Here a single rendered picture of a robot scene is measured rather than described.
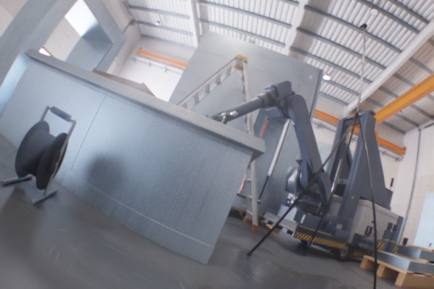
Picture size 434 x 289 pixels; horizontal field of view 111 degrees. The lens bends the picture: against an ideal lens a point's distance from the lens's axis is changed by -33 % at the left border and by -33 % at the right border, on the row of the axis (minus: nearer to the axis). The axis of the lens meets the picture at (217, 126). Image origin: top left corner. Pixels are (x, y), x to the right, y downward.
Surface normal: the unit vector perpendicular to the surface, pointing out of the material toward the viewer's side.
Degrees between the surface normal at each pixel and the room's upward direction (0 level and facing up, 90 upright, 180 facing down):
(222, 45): 90
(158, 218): 90
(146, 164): 90
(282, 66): 90
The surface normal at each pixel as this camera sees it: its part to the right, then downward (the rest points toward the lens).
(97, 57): -0.05, -0.29
